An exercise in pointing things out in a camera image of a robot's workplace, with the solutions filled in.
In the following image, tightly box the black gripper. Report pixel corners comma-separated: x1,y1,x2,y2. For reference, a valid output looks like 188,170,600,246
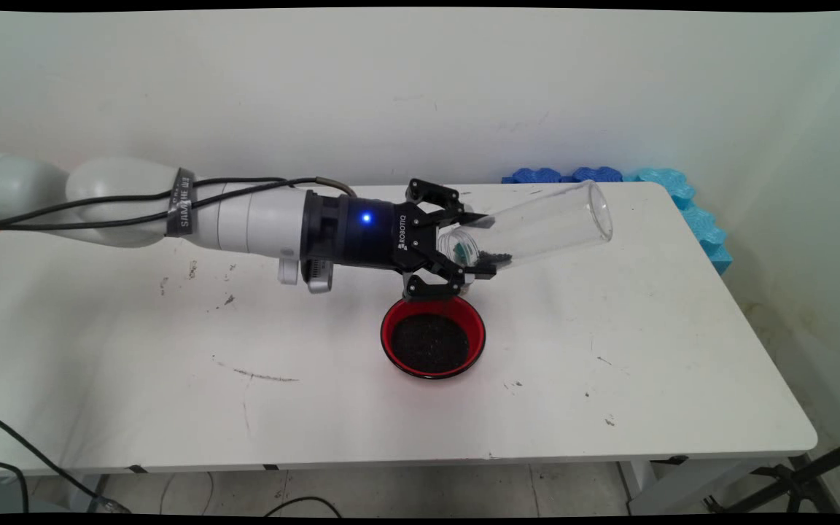
302,178,499,302

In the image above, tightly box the light blue foam strip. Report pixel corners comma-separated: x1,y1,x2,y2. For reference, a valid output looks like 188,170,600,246
623,168,733,276

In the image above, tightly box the red bowl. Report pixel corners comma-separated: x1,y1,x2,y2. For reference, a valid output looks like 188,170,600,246
380,295,486,380

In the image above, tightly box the black tripod stand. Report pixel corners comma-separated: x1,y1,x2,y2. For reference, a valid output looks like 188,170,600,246
704,432,840,515

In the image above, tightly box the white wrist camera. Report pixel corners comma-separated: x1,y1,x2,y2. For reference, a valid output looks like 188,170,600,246
278,255,333,294

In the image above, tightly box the white table leg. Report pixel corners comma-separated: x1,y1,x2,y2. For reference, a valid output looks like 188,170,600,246
618,459,785,516

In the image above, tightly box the clear plastic jar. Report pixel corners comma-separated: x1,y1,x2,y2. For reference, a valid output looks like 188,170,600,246
437,179,614,276

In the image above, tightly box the black strap with print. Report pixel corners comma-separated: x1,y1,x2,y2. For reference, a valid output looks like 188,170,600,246
165,168,196,238

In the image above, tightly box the black floor cable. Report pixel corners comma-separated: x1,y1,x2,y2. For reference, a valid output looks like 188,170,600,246
0,457,30,515
263,497,344,518
0,403,131,515

